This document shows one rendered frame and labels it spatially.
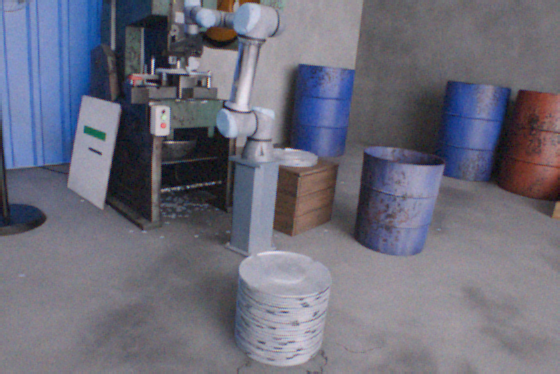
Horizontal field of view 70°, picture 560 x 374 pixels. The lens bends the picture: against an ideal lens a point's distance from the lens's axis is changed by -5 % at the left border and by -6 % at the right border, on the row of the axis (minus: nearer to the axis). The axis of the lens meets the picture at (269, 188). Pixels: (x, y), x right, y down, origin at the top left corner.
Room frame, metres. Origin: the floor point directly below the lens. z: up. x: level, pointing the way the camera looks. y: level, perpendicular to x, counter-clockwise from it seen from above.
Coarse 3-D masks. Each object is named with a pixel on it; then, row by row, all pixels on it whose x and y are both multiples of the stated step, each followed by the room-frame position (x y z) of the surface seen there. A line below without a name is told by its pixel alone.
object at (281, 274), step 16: (272, 256) 1.30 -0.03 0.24; (288, 256) 1.32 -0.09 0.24; (304, 256) 1.32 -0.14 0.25; (240, 272) 1.17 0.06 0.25; (256, 272) 1.18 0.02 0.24; (272, 272) 1.18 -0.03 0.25; (288, 272) 1.19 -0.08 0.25; (304, 272) 1.20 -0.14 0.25; (320, 272) 1.22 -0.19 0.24; (256, 288) 1.08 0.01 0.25; (272, 288) 1.09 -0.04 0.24; (288, 288) 1.10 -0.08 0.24; (304, 288) 1.11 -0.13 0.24; (320, 288) 1.12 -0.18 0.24
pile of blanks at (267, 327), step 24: (240, 288) 1.14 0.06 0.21; (240, 312) 1.12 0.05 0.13; (264, 312) 1.06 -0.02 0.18; (288, 312) 1.05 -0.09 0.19; (312, 312) 1.08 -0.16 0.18; (240, 336) 1.11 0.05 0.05; (264, 336) 1.06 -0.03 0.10; (288, 336) 1.05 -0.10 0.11; (312, 336) 1.09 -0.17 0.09; (264, 360) 1.05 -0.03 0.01; (288, 360) 1.05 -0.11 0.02
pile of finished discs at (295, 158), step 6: (276, 150) 2.42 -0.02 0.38; (282, 150) 2.45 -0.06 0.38; (288, 150) 2.46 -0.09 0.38; (294, 150) 2.47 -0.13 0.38; (276, 156) 2.26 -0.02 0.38; (282, 156) 2.28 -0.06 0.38; (288, 156) 2.28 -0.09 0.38; (294, 156) 2.28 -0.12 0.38; (300, 156) 2.30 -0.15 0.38; (306, 156) 2.34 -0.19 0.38; (312, 156) 2.35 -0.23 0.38; (288, 162) 2.19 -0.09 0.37; (294, 162) 2.19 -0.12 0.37; (300, 162) 2.19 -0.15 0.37; (306, 162) 2.21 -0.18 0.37; (312, 162) 2.24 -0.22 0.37
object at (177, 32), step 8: (176, 0) 2.32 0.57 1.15; (184, 0) 2.35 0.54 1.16; (176, 8) 2.32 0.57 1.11; (176, 16) 2.32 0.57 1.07; (176, 24) 2.32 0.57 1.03; (160, 32) 2.35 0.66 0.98; (168, 32) 2.29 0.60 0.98; (176, 32) 2.31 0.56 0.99; (160, 40) 2.35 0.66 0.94; (168, 40) 2.29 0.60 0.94; (176, 40) 2.29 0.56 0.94; (160, 48) 2.34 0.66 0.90; (168, 48) 2.30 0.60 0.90; (184, 48) 2.33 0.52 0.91
